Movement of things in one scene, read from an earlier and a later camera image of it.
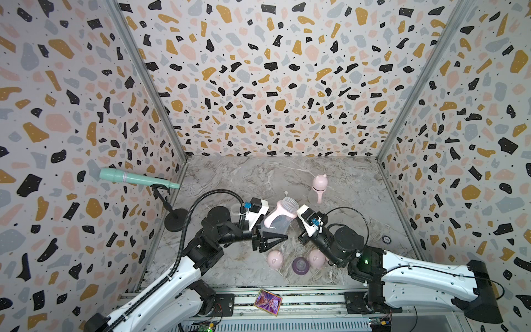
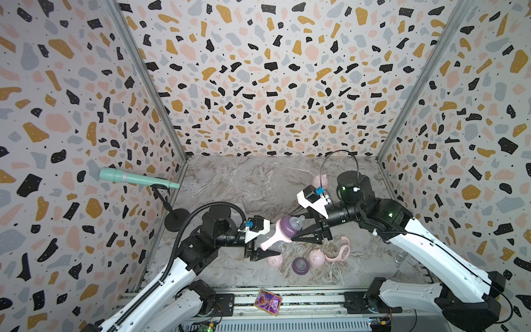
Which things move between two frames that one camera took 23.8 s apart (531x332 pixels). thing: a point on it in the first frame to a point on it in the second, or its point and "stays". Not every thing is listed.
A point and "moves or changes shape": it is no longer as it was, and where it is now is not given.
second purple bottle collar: (301, 265) stays
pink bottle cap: (275, 259) stays
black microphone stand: (175, 219) stays
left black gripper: (258, 239) to (261, 254)
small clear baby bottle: (281, 217) moves or changes shape
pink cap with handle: (320, 182) stays
